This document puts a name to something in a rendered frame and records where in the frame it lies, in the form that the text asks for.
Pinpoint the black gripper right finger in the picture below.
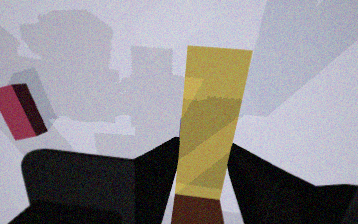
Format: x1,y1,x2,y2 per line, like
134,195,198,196
227,143,358,224

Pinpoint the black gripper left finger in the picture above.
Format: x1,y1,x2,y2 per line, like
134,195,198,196
21,137,180,224

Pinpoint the red rectangular block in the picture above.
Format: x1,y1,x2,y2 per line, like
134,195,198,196
0,83,48,141

